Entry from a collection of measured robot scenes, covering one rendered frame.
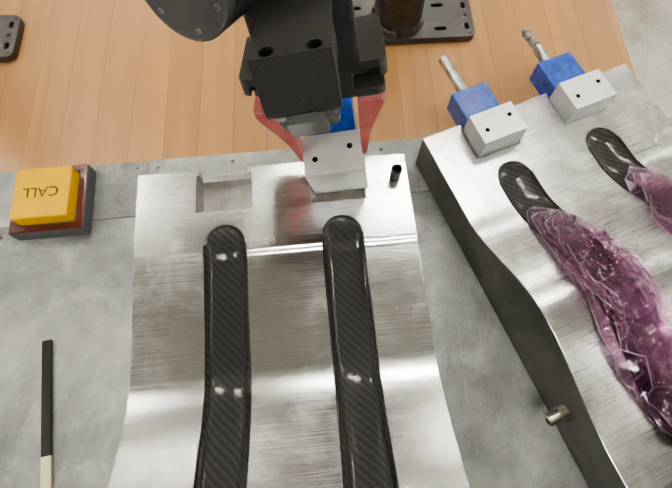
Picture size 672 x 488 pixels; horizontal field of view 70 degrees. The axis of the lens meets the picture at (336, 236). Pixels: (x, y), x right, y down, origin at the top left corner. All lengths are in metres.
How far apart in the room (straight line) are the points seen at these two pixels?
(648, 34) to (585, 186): 1.55
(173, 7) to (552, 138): 0.42
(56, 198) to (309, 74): 0.39
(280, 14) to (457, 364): 0.37
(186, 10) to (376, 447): 0.32
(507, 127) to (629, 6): 1.64
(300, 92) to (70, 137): 0.45
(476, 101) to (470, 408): 0.32
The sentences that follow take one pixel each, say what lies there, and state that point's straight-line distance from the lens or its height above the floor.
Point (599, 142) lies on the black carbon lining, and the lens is 0.60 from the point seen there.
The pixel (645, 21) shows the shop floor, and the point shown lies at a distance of 2.12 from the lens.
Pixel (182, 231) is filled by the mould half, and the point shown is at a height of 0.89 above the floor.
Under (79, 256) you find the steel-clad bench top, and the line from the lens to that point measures 0.60.
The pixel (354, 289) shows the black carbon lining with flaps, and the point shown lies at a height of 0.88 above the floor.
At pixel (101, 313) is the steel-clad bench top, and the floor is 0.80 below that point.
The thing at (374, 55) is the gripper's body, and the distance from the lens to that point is 0.34.
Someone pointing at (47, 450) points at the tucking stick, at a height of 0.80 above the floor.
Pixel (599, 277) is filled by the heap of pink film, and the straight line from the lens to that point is 0.46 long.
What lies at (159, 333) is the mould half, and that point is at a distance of 0.45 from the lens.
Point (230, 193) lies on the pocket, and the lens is 0.50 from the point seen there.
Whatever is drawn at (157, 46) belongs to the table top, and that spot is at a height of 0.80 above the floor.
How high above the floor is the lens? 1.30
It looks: 69 degrees down
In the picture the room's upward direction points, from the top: straight up
